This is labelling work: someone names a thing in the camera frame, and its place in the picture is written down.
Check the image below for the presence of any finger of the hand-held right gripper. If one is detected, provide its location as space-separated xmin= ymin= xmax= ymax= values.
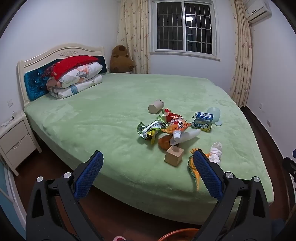
xmin=282 ymin=149 xmax=296 ymax=180

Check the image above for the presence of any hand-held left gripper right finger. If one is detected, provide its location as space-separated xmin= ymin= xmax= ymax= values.
xmin=192 ymin=149 xmax=271 ymax=241

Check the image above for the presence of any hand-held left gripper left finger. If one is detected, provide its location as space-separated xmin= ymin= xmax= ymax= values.
xmin=25 ymin=150 xmax=104 ymax=241

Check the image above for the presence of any green and orange dinosaur toy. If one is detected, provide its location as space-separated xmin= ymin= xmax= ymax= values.
xmin=187 ymin=148 xmax=210 ymax=192

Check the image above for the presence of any blue and yellow drink carton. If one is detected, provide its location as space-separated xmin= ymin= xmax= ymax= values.
xmin=190 ymin=112 xmax=213 ymax=133

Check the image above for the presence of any orange snack bag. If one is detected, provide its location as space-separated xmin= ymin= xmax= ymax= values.
xmin=161 ymin=116 xmax=192 ymax=136

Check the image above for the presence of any orange bin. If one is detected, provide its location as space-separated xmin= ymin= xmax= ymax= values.
xmin=159 ymin=228 xmax=199 ymax=241

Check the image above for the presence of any green snack bag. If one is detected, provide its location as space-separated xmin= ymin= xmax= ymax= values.
xmin=137 ymin=116 xmax=168 ymax=145

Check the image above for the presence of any white crumpled cloth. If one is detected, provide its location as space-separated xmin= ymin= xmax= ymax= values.
xmin=207 ymin=142 xmax=223 ymax=165

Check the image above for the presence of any wooden block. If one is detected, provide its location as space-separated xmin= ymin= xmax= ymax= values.
xmin=165 ymin=145 xmax=185 ymax=167

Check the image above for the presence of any white tube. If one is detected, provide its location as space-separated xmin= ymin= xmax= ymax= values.
xmin=170 ymin=128 xmax=201 ymax=146

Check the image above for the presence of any green bed blanket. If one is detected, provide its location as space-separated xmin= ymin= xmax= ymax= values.
xmin=24 ymin=74 xmax=274 ymax=224

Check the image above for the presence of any light blue cup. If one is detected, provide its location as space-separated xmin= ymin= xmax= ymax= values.
xmin=207 ymin=107 xmax=223 ymax=127

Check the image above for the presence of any red snack packet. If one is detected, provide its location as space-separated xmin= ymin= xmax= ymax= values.
xmin=162 ymin=108 xmax=183 ymax=121

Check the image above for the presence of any white nightstand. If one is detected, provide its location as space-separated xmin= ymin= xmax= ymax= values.
xmin=0 ymin=110 xmax=42 ymax=176

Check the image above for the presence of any light blue wardrobe door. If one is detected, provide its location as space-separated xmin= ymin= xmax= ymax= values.
xmin=0 ymin=160 xmax=26 ymax=239

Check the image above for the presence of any beige cup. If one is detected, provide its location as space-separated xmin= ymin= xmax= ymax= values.
xmin=148 ymin=100 xmax=165 ymax=114

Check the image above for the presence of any white and blue bed headboard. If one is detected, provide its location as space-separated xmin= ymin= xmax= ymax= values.
xmin=17 ymin=43 xmax=109 ymax=108

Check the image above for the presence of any red pillow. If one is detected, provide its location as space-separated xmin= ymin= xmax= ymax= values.
xmin=50 ymin=55 xmax=100 ymax=80

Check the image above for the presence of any floral curtain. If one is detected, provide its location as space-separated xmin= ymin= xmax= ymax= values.
xmin=229 ymin=0 xmax=253 ymax=108
xmin=117 ymin=0 xmax=151 ymax=74

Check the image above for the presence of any brown plush bear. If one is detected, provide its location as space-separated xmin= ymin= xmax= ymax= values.
xmin=109 ymin=45 xmax=134 ymax=73

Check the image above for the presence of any barred window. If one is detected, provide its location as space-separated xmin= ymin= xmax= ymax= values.
xmin=150 ymin=0 xmax=220 ymax=61

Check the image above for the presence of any white air conditioner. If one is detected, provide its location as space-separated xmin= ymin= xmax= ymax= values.
xmin=244 ymin=0 xmax=272 ymax=24

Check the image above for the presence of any white charger cable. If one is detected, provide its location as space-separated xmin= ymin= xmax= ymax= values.
xmin=0 ymin=111 xmax=16 ymax=128

